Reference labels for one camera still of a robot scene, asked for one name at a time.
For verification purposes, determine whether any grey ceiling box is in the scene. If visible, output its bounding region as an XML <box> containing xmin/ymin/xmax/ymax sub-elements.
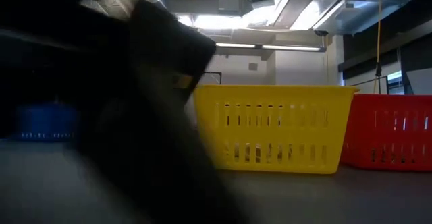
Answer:
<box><xmin>218</xmin><ymin>0</ymin><xmax>242</xmax><ymax>14</ymax></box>

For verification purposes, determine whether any ceiling tube light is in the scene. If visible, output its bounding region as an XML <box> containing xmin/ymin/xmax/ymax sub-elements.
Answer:
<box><xmin>215</xmin><ymin>42</ymin><xmax>327</xmax><ymax>53</ymax></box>

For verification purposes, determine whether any yellow plastic basket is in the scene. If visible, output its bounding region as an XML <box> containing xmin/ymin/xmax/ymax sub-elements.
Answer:
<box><xmin>194</xmin><ymin>84</ymin><xmax>360</xmax><ymax>175</ymax></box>

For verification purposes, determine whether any blue plastic basket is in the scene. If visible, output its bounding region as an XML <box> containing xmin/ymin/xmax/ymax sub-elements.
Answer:
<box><xmin>13</xmin><ymin>102</ymin><xmax>80</xmax><ymax>142</ymax></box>

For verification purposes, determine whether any white ventilation hood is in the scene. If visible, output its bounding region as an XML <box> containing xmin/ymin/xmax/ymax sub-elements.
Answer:
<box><xmin>312</xmin><ymin>0</ymin><xmax>414</xmax><ymax>36</ymax></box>

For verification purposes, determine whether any red plastic basket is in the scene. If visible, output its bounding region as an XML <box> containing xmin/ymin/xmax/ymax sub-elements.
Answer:
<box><xmin>340</xmin><ymin>94</ymin><xmax>432</xmax><ymax>173</ymax></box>

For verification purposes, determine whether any black stand frame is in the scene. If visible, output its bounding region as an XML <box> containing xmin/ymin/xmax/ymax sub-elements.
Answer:
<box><xmin>202</xmin><ymin>70</ymin><xmax>223</xmax><ymax>85</ymax></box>

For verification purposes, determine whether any yellow hanging cord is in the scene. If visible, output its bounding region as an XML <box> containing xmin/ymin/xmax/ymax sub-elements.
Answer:
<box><xmin>372</xmin><ymin>0</ymin><xmax>384</xmax><ymax>95</ymax></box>

